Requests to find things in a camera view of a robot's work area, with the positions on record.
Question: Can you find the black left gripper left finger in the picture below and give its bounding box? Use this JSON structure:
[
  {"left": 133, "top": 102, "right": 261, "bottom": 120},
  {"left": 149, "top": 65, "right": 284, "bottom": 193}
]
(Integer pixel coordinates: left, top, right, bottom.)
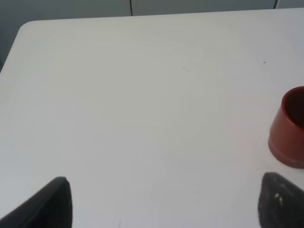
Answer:
[{"left": 0, "top": 177, "right": 73, "bottom": 228}]

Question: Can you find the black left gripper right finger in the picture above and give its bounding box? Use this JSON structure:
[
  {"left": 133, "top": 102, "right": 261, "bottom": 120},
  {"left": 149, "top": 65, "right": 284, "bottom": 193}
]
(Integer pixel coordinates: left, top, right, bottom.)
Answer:
[{"left": 257, "top": 172, "right": 304, "bottom": 228}]

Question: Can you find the red plastic cup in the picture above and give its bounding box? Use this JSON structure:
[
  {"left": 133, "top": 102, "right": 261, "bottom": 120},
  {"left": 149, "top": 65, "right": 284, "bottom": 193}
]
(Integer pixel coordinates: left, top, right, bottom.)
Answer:
[{"left": 268, "top": 86, "right": 304, "bottom": 169}]

